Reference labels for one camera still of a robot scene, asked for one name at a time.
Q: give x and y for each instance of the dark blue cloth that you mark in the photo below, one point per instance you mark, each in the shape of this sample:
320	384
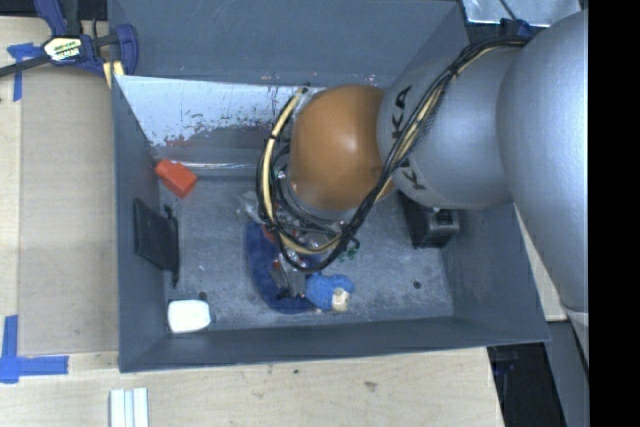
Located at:
259	265

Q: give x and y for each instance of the blue plush toy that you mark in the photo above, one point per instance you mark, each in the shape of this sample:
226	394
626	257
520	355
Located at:
322	290

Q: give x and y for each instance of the white rounded block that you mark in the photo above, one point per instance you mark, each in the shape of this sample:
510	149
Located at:
188	316

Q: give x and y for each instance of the black flat plastic piece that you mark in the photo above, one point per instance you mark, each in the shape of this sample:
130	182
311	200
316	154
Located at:
155	235

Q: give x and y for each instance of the black and grey box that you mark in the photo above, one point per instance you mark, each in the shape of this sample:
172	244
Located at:
432	227

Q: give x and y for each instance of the red-orange block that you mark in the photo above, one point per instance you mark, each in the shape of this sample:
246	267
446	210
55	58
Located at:
176	176

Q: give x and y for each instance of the pale wood board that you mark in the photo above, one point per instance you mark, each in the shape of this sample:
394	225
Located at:
65	215

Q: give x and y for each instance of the grey metal bin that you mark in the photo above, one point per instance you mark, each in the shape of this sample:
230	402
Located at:
225	30

